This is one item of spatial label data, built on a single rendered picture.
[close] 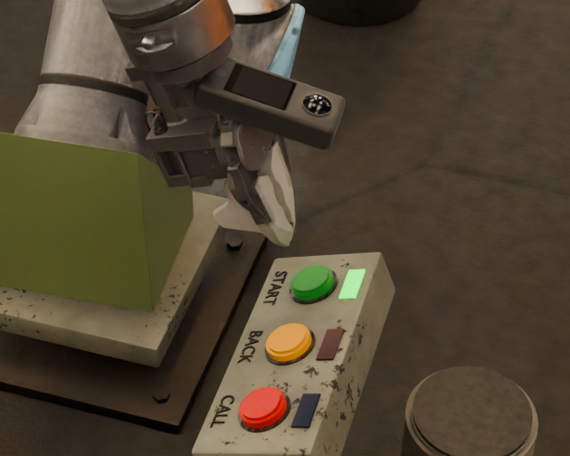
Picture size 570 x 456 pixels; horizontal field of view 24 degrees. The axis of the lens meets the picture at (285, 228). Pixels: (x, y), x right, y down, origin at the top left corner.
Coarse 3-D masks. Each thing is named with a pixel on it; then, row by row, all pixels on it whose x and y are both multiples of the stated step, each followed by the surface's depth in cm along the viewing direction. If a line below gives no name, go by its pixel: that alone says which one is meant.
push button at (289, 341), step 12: (288, 324) 115; (300, 324) 115; (276, 336) 114; (288, 336) 114; (300, 336) 113; (276, 348) 113; (288, 348) 112; (300, 348) 112; (276, 360) 113; (288, 360) 112
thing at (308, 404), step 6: (306, 396) 108; (312, 396) 108; (318, 396) 108; (300, 402) 108; (306, 402) 108; (312, 402) 108; (300, 408) 107; (306, 408) 107; (312, 408) 107; (300, 414) 107; (306, 414) 107; (312, 414) 106; (294, 420) 107; (300, 420) 106; (306, 420) 106; (294, 426) 106; (300, 426) 106; (306, 426) 106
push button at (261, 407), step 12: (252, 396) 109; (264, 396) 109; (276, 396) 108; (240, 408) 109; (252, 408) 108; (264, 408) 108; (276, 408) 107; (252, 420) 107; (264, 420) 107; (276, 420) 107
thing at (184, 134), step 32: (128, 64) 106; (192, 64) 102; (160, 96) 107; (192, 96) 107; (192, 128) 107; (224, 128) 106; (256, 128) 109; (160, 160) 110; (192, 160) 109; (224, 160) 107; (256, 160) 108
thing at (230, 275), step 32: (224, 256) 205; (256, 256) 205; (224, 288) 200; (192, 320) 195; (224, 320) 195; (0, 352) 190; (32, 352) 190; (64, 352) 190; (192, 352) 190; (0, 384) 187; (32, 384) 186; (64, 384) 186; (96, 384) 186; (128, 384) 186; (160, 384) 186; (192, 384) 186; (128, 416) 183; (160, 416) 182
